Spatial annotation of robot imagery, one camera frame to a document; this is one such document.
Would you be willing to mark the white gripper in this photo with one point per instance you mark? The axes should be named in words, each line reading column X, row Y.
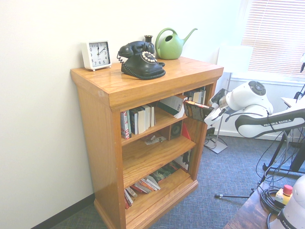
column 215, row 117

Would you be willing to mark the black book red edge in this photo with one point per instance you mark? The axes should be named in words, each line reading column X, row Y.
column 196, row 111

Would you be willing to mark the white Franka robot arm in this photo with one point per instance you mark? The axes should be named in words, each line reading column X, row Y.
column 252, row 124

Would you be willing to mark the black white upright book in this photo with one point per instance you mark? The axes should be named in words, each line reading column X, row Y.
column 196, row 95

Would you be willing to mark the red thin book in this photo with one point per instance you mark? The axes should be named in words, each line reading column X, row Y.
column 186, row 133

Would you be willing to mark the wooden speaker box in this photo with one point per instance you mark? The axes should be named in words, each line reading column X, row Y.
column 175, row 130

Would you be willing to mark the dark green white book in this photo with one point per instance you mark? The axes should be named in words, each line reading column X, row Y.
column 170, row 106

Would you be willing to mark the large thin book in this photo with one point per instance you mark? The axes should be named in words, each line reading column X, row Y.
column 184, row 161

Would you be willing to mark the white floor lamp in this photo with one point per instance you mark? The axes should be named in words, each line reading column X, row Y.
column 234, row 58

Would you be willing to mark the slim white book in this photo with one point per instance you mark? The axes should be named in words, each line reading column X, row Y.
column 152, row 115

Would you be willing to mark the small cards and trinkets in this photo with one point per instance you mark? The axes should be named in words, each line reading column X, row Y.
column 155, row 139

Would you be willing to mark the black tripod stand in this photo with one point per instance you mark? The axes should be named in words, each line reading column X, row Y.
column 274, row 157

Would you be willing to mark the book with white pages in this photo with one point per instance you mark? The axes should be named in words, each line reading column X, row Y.
column 141, row 119

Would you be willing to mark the white desk black legs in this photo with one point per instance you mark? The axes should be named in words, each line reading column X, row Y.
column 289, row 101

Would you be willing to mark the camouflage cover book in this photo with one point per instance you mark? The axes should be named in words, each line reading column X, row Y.
column 164, row 173

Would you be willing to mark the dark cover book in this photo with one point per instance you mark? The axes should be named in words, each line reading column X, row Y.
column 133, row 121

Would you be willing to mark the green watering can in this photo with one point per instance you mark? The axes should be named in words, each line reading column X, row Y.
column 169, row 46

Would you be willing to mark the white book red mark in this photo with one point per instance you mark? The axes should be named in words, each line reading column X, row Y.
column 153, row 182

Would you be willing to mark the red white spine book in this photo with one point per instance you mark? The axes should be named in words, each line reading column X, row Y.
column 125, row 125

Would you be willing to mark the black vintage telephone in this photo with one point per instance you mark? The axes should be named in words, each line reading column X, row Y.
column 140, row 64

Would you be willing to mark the thin grey white book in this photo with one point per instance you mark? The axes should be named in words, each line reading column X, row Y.
column 143, row 187

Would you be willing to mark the window blinds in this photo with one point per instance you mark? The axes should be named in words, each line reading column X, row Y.
column 276, row 35

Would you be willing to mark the black vase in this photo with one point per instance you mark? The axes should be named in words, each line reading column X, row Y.
column 149, row 40

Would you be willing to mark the yellow emergency stop button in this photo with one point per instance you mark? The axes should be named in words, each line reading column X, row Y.
column 284, row 194

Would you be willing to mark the tan spine book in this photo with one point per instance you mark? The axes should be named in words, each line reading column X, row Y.
column 133, row 191

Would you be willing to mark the wooden bookshelf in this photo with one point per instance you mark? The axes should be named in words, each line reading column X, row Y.
column 100, row 133

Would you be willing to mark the orange red spine book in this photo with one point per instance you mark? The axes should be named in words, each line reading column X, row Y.
column 129, row 198

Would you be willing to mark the white square alarm clock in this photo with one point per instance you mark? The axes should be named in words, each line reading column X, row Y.
column 97, row 55

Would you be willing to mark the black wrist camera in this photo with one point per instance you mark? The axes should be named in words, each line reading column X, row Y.
column 218, row 95

